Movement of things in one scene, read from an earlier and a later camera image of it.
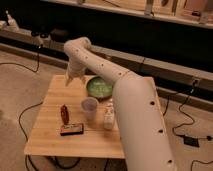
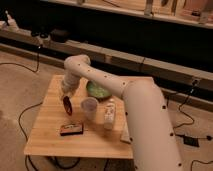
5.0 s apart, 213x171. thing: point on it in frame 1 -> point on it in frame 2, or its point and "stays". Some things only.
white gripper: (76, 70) -> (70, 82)
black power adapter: (191, 141) stays
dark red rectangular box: (72, 129) stays
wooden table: (70, 122) stays
